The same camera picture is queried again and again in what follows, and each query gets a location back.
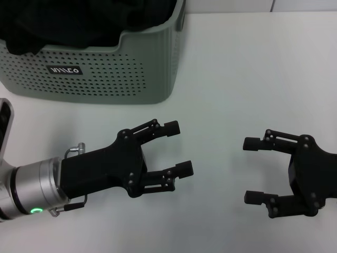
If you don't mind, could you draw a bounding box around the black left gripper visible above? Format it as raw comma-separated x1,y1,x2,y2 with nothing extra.
60,118,195,200

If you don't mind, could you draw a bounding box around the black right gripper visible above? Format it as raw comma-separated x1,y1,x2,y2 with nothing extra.
242,129,337,219

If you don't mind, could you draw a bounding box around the sage green perforated storage box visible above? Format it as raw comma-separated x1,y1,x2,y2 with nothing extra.
0,0,186,105

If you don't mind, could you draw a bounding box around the left gripper silver plug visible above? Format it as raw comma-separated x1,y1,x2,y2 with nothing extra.
64,142,87,160

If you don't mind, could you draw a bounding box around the pile of dark cloths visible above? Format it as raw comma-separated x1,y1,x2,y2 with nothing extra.
0,0,180,56

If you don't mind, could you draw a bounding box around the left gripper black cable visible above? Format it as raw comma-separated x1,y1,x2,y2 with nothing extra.
48,194,88,218

